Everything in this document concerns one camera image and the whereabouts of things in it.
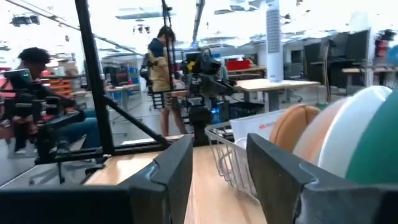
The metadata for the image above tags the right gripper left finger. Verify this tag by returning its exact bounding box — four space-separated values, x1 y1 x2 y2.
0 134 194 224

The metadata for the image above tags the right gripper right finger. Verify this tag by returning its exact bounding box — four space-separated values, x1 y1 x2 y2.
246 133 398 224

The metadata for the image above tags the blue striped white plate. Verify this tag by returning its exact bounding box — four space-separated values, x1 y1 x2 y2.
292 96 351 166

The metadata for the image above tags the tan divided plate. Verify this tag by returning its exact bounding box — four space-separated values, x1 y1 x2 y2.
269 103 321 153

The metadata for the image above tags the orange patterned plate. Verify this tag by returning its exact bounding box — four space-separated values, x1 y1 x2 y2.
317 85 393 180

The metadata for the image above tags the large teal plate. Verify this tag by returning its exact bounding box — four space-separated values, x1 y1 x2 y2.
345 90 398 185

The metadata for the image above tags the white dish rack sign card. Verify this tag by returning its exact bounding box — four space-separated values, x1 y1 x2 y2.
229 108 285 147

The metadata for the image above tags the black storage bin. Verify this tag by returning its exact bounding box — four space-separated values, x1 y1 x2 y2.
228 101 267 121

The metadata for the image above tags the wooden background desk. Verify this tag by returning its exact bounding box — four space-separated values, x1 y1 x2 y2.
71 82 141 110
233 77 321 111

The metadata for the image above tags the person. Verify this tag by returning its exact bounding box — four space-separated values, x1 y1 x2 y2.
139 26 187 136
0 46 103 150

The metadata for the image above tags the red storage bin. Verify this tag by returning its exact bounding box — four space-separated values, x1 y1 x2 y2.
225 58 251 71

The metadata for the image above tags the orange parts bin rack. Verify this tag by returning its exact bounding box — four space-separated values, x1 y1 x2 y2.
46 77 74 96

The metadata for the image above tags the white tower fan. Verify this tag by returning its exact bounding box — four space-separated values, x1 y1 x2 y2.
266 0 285 82

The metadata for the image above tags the grey wire dish rack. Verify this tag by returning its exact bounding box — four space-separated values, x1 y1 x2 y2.
204 121 261 200

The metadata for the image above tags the black rig frame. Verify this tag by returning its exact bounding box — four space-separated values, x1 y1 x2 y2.
34 0 175 166

